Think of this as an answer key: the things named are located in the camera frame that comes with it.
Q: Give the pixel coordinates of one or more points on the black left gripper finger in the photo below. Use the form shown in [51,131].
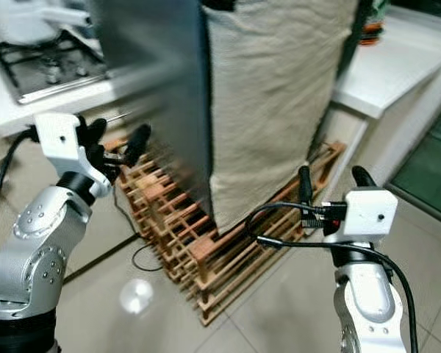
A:
[93,132]
[138,145]

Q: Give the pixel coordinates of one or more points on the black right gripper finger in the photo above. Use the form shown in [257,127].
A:
[364,180]
[305,187]

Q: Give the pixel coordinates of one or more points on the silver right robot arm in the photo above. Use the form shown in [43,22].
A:
[367,301]

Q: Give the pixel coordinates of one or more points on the green glass door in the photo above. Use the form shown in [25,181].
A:
[430,158]

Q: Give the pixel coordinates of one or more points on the steel gas stove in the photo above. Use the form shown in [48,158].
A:
[51,70]

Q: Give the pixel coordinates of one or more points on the beige cloth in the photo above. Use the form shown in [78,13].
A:
[279,103]

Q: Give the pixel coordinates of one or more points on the brown wooden rack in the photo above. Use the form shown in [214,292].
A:
[213,257]

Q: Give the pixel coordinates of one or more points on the orange bowl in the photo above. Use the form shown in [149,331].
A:
[372,33]

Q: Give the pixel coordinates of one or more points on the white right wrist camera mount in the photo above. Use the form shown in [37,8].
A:
[367,215]

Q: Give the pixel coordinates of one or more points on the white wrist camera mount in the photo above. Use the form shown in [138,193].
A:
[59,140]
[367,215]

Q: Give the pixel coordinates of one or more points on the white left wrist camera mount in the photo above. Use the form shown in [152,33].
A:
[59,140]

